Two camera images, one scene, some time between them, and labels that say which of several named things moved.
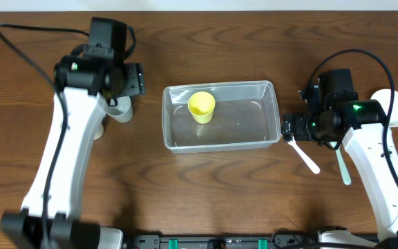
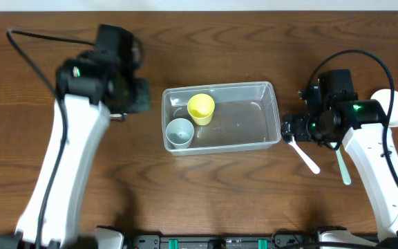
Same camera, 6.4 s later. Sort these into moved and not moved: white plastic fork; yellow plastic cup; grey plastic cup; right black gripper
Moved: grey plastic cup
Not moved: yellow plastic cup; right black gripper; white plastic fork
